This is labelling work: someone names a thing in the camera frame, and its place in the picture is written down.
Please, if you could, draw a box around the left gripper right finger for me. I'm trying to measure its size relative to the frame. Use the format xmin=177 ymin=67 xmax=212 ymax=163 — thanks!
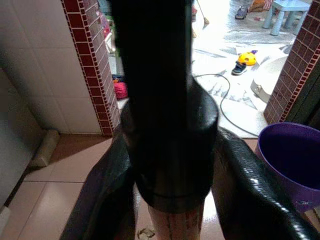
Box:
xmin=212 ymin=126 xmax=320 ymax=240

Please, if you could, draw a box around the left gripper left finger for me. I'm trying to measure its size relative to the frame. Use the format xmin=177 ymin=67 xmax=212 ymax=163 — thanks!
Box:
xmin=59 ymin=124 xmax=138 ymax=240

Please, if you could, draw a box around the red handled yellow dustpan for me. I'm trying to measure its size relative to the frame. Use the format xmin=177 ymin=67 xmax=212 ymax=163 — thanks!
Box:
xmin=109 ymin=0 xmax=219 ymax=240

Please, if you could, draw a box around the brown paper scrap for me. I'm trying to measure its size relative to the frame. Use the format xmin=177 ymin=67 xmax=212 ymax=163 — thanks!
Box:
xmin=136 ymin=226 xmax=156 ymax=240

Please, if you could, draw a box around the purple plastic bucket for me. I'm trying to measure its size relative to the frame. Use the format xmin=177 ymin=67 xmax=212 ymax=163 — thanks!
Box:
xmin=254 ymin=121 xmax=320 ymax=214

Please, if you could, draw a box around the grey metal cabinet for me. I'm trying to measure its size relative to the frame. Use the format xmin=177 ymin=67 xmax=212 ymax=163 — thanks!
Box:
xmin=0 ymin=67 xmax=45 ymax=211

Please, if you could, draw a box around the white plastic basin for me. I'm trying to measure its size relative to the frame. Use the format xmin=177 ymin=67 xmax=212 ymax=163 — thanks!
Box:
xmin=250 ymin=55 xmax=289 ymax=104

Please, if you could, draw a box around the dark blue child shoe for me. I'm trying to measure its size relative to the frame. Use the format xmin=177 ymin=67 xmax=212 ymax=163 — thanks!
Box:
xmin=234 ymin=5 xmax=250 ymax=21
xmin=231 ymin=60 xmax=248 ymax=76

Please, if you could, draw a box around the yellow round toy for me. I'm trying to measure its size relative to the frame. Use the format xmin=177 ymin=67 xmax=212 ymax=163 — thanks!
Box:
xmin=236 ymin=49 xmax=258 ymax=67

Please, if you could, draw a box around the light blue plastic stool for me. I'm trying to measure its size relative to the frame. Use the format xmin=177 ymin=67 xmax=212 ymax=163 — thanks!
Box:
xmin=262 ymin=0 xmax=311 ymax=36

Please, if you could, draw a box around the black floor cable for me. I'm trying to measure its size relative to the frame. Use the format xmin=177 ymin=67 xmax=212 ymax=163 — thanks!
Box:
xmin=192 ymin=73 xmax=260 ymax=138

